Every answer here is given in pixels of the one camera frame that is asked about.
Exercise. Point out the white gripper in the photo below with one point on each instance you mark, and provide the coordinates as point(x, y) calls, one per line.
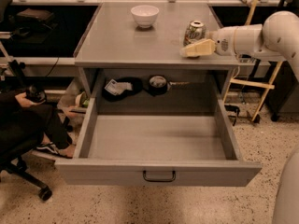
point(222, 41)

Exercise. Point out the green 7up soda can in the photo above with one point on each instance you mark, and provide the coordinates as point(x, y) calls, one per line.
point(195, 31)

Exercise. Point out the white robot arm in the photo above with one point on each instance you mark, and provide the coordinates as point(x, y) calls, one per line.
point(276, 40)

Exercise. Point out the grey open top drawer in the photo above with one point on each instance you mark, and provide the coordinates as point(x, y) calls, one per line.
point(117, 149)

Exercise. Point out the white ceramic bowl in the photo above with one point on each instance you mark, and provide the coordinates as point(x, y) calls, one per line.
point(145, 15)

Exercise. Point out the grey cabinet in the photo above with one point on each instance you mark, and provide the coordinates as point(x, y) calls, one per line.
point(115, 47)

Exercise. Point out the black cloth with paper card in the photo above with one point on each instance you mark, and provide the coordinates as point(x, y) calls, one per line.
point(119, 89)

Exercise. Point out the black box on shelf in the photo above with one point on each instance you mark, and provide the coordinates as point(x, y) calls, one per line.
point(36, 18)

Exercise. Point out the black and white sneaker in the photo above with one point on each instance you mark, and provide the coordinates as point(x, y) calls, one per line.
point(51, 149)

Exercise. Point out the seated person in black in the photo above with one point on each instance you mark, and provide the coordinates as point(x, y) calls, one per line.
point(21, 117)

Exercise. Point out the black office chair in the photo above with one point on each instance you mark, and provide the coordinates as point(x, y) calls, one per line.
point(12, 162)

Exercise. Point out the black drawer handle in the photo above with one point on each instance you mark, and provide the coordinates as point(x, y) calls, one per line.
point(159, 177)

